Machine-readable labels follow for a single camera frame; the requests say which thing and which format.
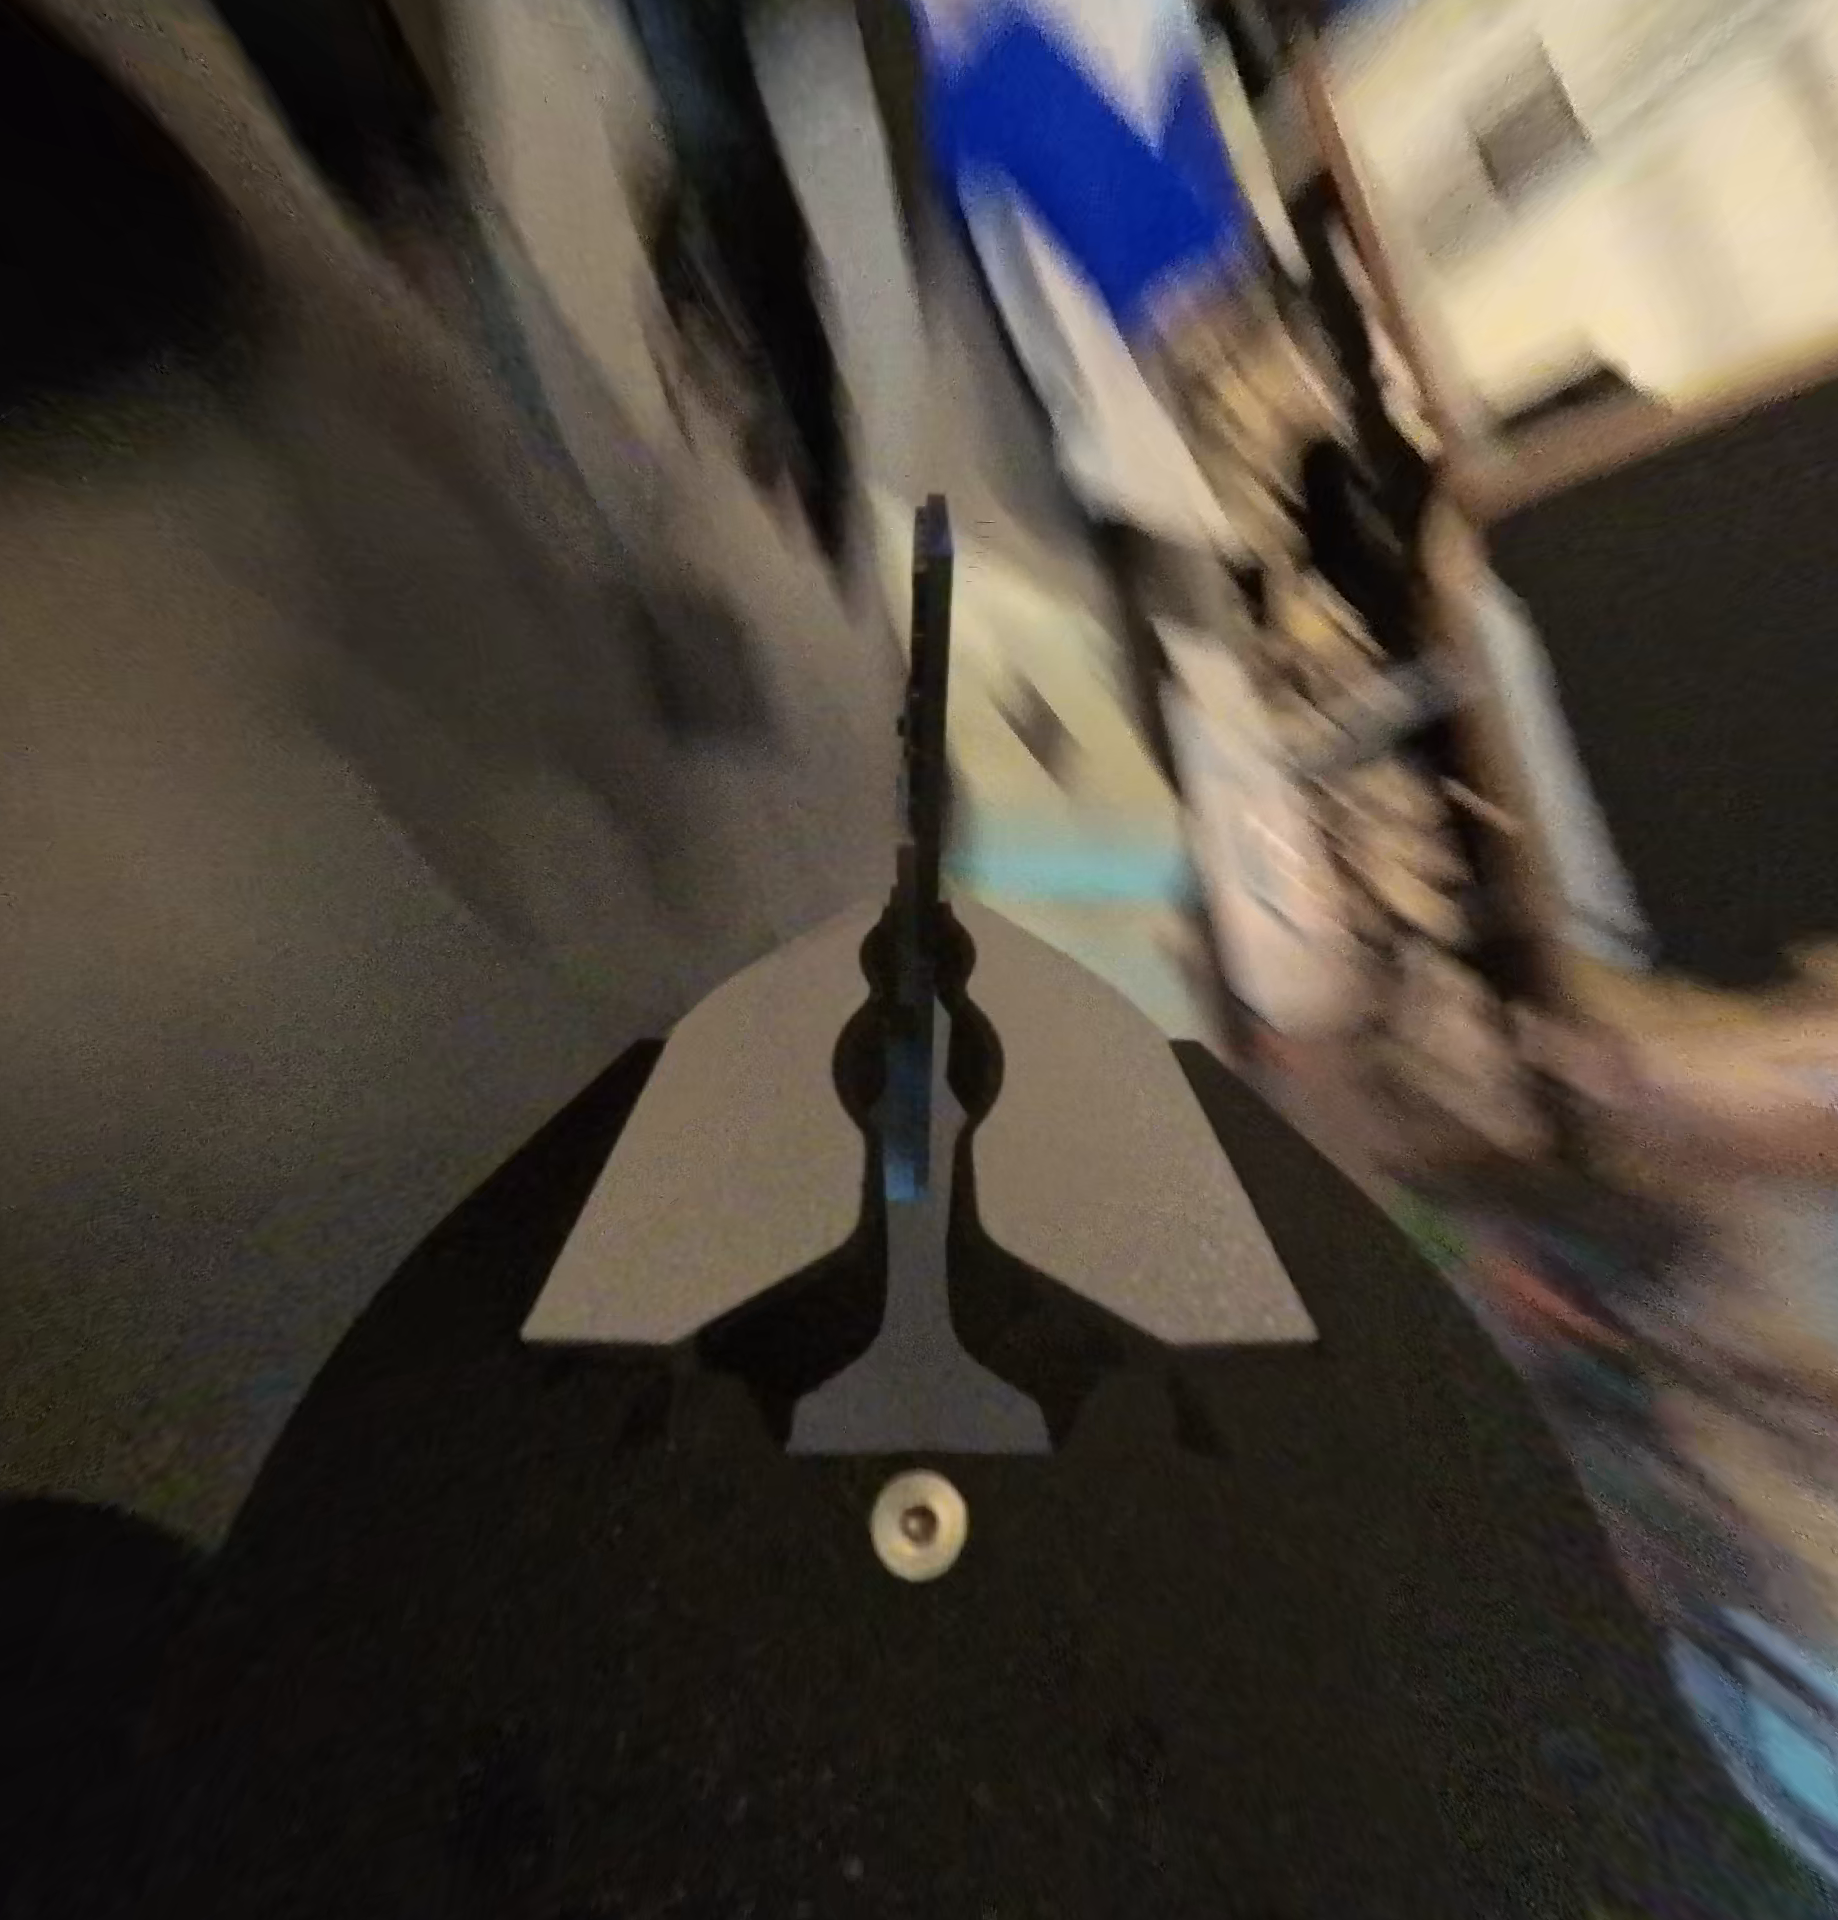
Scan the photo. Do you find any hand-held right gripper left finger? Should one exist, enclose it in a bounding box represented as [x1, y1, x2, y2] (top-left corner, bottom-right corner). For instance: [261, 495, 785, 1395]
[520, 899, 904, 1346]

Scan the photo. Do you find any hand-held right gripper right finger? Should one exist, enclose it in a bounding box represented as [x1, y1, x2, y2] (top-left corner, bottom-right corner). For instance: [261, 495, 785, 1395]
[939, 899, 1320, 1345]

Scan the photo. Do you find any grey studded toy plate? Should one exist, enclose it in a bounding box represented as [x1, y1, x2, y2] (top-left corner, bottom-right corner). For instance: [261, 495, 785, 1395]
[884, 495, 959, 1206]

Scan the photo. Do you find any white paper bag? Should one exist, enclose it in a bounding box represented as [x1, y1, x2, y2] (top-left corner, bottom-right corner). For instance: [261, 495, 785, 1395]
[993, 209, 1257, 528]

